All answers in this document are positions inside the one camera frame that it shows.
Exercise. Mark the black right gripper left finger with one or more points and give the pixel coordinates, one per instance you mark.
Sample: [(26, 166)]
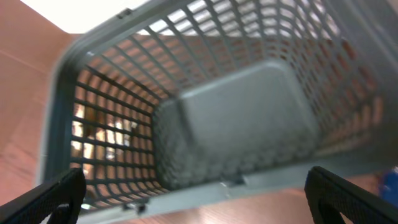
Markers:
[(58, 200)]

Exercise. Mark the grey plastic lattice basket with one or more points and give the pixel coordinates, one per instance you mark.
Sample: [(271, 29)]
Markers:
[(178, 104)]

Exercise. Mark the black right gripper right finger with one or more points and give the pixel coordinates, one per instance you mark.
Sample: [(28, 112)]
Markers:
[(331, 198)]

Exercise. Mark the blue Kleenex tissue pack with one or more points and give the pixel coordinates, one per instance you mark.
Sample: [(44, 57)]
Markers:
[(388, 186)]

